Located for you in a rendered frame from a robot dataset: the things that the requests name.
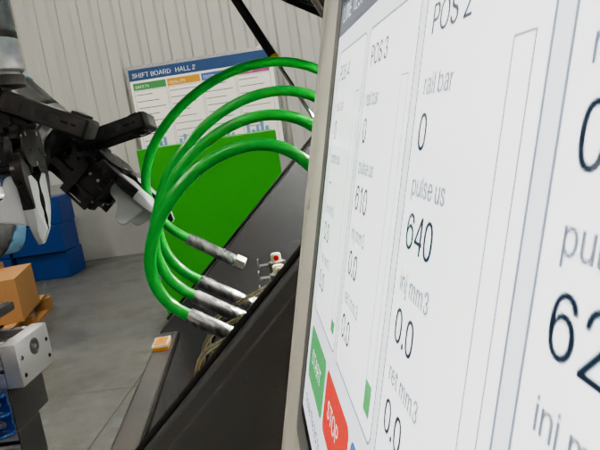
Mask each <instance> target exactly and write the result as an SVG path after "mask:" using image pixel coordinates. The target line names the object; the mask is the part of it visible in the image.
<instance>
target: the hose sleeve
mask: <svg viewBox="0 0 600 450"><path fill-rule="evenodd" d="M185 243H186V245H189V246H192V247H194V248H195V249H196V250H199V251H202V252H204V253H206V254H208V255H210V256H213V257H215V258H217V259H219V260H220V261H223V262H225V263H228V264H230V265H232V264H234V262H235V261H236V259H237V255H236V254H233V253H231V252H230V251H228V250H226V249H223V248H221V247H219V246H217V245H215V244H213V243H210V242H208V241H206V240H204V239H203V238H200V237H198V236H195V235H193V234H189V235H188V237H187V240H186V242H185Z"/></svg>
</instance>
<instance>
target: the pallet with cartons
mask: <svg viewBox="0 0 600 450"><path fill-rule="evenodd" d="M11 301H12V302H13V303H14V310H12V311H11V312H9V313H7V314H6V315H5V316H3V317H1V318H0V329H1V328H2V327H3V326H4V325H5V326H4V327H3V329H9V328H16V327H22V326H26V327H28V326H29V325H30V324H32V323H40V322H41V321H42V320H43V319H44V318H45V316H46V315H47V314H48V313H49V311H50V310H51V309H52V307H53V306H54V305H53V300H52V297H51V296H46V294H44V295H38V291H37V286H36V282H35V279H34V274H33V270H32V267H31V263H26V264H21V265H16V266H11V267H6V268H5V267H4V264H3V263H2V262H0V303H4V302H11ZM33 310H35V312H36V313H31V312H32V311H33Z"/></svg>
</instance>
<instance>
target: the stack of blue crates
mask: <svg viewBox="0 0 600 450"><path fill-rule="evenodd" d="M50 203H51V227H50V230H49V233H48V236H47V239H46V242H45V243H44V244H42V245H39V244H38V242H37V241H36V239H35V238H34V236H33V234H32V232H31V230H30V228H29V226H26V238H25V242H24V244H23V247H22V248H21V249H20V250H19V251H18V252H15V253H12V254H7V255H5V256H3V257H0V263H3V264H4V267H5V268H6V267H11V266H16V265H21V264H26V263H31V267H32V270H33V274H34V279H35V281H40V280H48V279H61V278H69V277H72V276H73V275H75V274H77V273H79V272H80V271H83V270H84V269H86V268H87V267H86V263H85V259H84V254H83V250H82V246H81V244H80V243H79V238H78V233H77V229H76V225H75V220H74V219H73V218H75V215H74V211H73V206H72V202H71V198H70V197H69V196H68V195H67V194H65V193H64V194H58V195H52V196H51V202H50Z"/></svg>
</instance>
